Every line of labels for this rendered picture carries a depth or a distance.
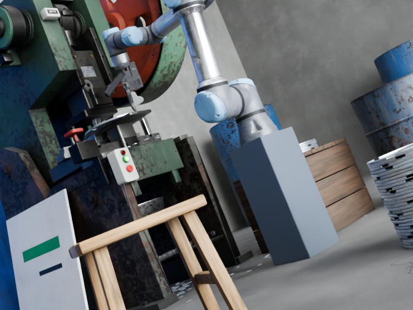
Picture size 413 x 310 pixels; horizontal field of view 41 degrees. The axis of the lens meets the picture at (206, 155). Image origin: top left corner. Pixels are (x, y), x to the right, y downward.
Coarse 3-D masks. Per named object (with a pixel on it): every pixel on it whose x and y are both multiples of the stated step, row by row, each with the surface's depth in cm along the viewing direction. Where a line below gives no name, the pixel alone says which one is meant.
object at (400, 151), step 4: (412, 144) 161; (400, 148) 162; (404, 148) 146; (408, 148) 143; (412, 148) 134; (392, 152) 161; (396, 152) 158; (400, 152) 136; (404, 152) 136; (408, 152) 135; (380, 156) 160; (384, 156) 160; (388, 156) 152; (392, 156) 143; (396, 156) 137; (372, 160) 157; (380, 160) 141; (384, 160) 140; (368, 164) 148; (372, 164) 145
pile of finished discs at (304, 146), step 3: (306, 141) 240; (309, 141) 241; (312, 141) 242; (315, 141) 245; (300, 144) 238; (303, 144) 239; (306, 144) 239; (309, 144) 241; (312, 144) 242; (315, 144) 245; (303, 147) 238; (306, 147) 239; (309, 147) 240; (312, 147) 241; (315, 147) 243; (303, 150) 238; (306, 150) 239
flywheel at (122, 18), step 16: (128, 0) 280; (144, 0) 274; (112, 16) 284; (128, 16) 282; (144, 16) 275; (160, 16) 265; (128, 48) 286; (144, 48) 279; (160, 48) 269; (144, 64) 281; (144, 80) 278; (112, 96) 294
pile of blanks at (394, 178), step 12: (408, 156) 135; (372, 168) 155; (384, 168) 152; (396, 168) 137; (408, 168) 136; (384, 180) 142; (396, 180) 139; (408, 180) 139; (384, 192) 144; (396, 192) 140; (408, 192) 137; (384, 204) 151; (396, 204) 141; (408, 204) 138; (396, 216) 142; (408, 216) 139; (396, 228) 145; (408, 228) 140; (408, 240) 142
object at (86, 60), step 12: (84, 60) 254; (84, 72) 251; (96, 72) 257; (96, 84) 254; (72, 96) 252; (84, 96) 247; (96, 96) 247; (108, 96) 252; (72, 108) 253; (84, 108) 248
